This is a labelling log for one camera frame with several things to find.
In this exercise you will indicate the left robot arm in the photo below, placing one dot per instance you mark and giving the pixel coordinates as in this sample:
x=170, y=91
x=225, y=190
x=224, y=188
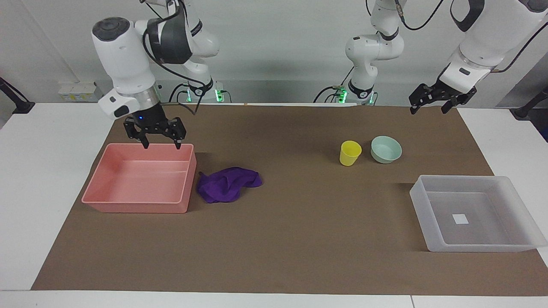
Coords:
x=483, y=42

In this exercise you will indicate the black stand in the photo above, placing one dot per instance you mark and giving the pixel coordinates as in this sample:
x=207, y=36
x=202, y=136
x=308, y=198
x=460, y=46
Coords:
x=528, y=107
x=15, y=99

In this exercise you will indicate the yellow plastic cup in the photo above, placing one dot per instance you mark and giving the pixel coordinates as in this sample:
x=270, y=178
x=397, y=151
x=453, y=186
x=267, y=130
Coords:
x=349, y=153

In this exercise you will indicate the white power strip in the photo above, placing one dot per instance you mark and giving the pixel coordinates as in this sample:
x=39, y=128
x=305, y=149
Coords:
x=78, y=92

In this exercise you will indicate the purple cloth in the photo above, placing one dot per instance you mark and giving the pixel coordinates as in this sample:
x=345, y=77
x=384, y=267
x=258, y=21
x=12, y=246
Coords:
x=227, y=184

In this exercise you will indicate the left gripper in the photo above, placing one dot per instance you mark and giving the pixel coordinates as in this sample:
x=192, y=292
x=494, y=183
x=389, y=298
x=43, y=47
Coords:
x=448, y=92

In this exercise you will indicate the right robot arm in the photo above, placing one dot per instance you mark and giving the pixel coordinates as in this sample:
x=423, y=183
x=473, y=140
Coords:
x=122, y=55

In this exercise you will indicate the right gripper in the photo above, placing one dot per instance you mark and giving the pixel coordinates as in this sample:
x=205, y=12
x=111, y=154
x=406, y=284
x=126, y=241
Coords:
x=149, y=119

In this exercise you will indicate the pink plastic bin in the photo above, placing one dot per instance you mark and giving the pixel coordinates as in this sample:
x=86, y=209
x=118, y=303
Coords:
x=141, y=179

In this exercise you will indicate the pale green bowl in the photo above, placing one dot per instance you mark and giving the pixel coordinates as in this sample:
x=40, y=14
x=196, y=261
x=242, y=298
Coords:
x=386, y=149

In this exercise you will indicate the clear plastic bin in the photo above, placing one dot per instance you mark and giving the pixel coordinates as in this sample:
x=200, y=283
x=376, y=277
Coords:
x=475, y=214

